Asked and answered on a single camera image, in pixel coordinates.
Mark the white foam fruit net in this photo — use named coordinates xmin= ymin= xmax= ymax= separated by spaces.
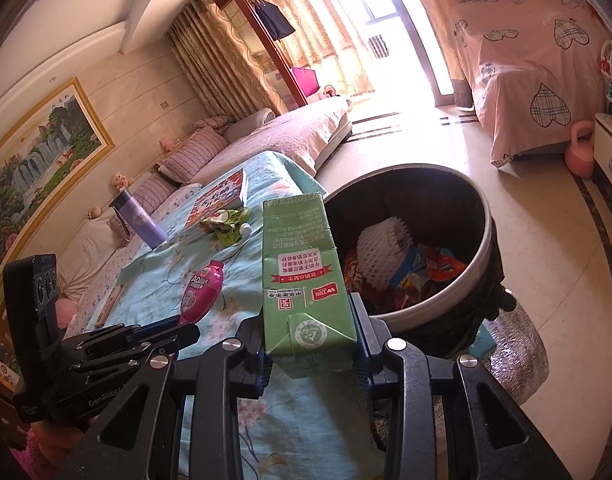
xmin=357 ymin=217 xmax=412 ymax=290

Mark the striped pink pillow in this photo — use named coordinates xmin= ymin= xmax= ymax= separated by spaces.
xmin=157 ymin=127 xmax=228 ymax=184

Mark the pink heart-print covered furniture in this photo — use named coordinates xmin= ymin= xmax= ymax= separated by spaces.
xmin=447 ymin=0 xmax=610 ymax=168

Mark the framed landscape painting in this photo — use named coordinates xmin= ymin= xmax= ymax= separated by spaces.
xmin=0 ymin=78 xmax=115 ymax=287

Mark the white round trash bin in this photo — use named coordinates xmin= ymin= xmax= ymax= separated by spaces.
xmin=324 ymin=164 xmax=516 ymax=358

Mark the wooden ruler stick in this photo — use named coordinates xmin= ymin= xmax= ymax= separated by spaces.
xmin=94 ymin=284 xmax=123 ymax=328

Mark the pink kettlebell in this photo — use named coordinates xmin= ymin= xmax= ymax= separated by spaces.
xmin=564 ymin=120 xmax=594 ymax=179

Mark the beige curtain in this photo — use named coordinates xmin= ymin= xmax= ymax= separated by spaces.
xmin=167 ymin=0 xmax=287 ymax=119

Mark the green snack wrapper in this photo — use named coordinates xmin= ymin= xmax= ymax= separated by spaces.
xmin=199 ymin=207 xmax=251 ymax=247

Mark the green milk carton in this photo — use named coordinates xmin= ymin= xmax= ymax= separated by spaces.
xmin=263 ymin=193 xmax=357 ymax=378

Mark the person's left hand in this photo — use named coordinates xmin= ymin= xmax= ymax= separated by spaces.
xmin=31 ymin=420 xmax=84 ymax=466

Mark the small white bottle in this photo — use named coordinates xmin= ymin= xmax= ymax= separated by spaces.
xmin=239 ymin=222 xmax=253 ymax=238

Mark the purple thermos bottle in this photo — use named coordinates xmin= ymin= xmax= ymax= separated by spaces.
xmin=110 ymin=188 xmax=167 ymax=249

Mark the red snack wrapper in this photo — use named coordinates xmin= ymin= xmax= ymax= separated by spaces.
xmin=343 ymin=249 xmax=364 ymax=292

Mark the pink shampoo bottle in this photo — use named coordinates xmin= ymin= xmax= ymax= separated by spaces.
xmin=179 ymin=260 xmax=225 ymax=324

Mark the red white picture book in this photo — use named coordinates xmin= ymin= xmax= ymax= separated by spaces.
xmin=184 ymin=169 xmax=248 ymax=230

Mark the pink covered sofa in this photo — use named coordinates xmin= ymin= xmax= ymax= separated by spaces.
xmin=189 ymin=96 xmax=353 ymax=184

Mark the light blue floral tablecloth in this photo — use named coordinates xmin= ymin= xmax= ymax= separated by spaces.
xmin=64 ymin=149 xmax=387 ymax=480

